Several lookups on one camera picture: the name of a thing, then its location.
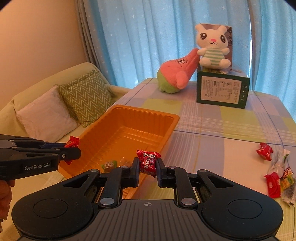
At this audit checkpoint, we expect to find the blue curtain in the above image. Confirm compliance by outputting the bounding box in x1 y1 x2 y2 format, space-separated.
75 1 295 116

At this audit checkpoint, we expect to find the green wrapped candy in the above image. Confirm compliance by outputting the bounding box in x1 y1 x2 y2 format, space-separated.
102 160 117 173

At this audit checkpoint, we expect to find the small red foil candy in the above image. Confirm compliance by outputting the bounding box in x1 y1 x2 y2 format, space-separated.
282 166 293 179

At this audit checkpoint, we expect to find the brown clear candy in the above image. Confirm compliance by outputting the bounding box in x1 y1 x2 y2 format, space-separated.
119 157 132 167

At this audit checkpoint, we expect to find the red twisted candy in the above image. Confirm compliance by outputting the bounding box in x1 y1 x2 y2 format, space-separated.
256 143 273 161

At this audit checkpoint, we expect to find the checkered tablecloth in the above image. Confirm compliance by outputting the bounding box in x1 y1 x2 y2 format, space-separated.
41 77 296 241

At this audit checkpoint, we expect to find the red candy with white text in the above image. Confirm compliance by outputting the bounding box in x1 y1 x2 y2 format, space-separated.
137 150 161 177

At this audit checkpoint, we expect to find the white cushion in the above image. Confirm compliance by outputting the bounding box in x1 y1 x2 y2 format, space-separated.
16 85 79 142

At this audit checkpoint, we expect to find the left hand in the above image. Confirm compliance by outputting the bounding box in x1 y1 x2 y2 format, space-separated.
0 180 15 221

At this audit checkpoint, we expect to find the green zigzag cushion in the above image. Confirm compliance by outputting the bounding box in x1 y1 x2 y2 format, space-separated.
58 70 113 128

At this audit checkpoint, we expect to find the green box with label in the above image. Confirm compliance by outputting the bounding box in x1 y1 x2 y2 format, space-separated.
197 67 250 109

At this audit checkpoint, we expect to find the white bunny plush toy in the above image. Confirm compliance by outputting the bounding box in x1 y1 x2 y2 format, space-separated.
194 22 232 70

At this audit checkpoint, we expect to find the yellow green candy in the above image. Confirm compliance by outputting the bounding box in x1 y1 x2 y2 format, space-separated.
280 175 295 190

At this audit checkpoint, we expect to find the orange plastic tray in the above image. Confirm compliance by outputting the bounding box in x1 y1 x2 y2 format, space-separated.
58 104 181 200

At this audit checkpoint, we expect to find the clear dark snack stick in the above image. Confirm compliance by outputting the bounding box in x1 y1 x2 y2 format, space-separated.
281 183 295 206

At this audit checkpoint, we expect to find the red snack packet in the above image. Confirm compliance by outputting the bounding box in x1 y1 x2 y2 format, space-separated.
264 172 281 198

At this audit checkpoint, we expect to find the pink green star plush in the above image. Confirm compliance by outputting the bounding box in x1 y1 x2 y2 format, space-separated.
157 48 200 94

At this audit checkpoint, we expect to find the cream sofa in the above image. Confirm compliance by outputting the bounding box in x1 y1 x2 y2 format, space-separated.
0 62 132 239

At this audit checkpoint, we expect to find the green dark snack wrapper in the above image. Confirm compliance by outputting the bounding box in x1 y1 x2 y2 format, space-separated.
267 149 290 178

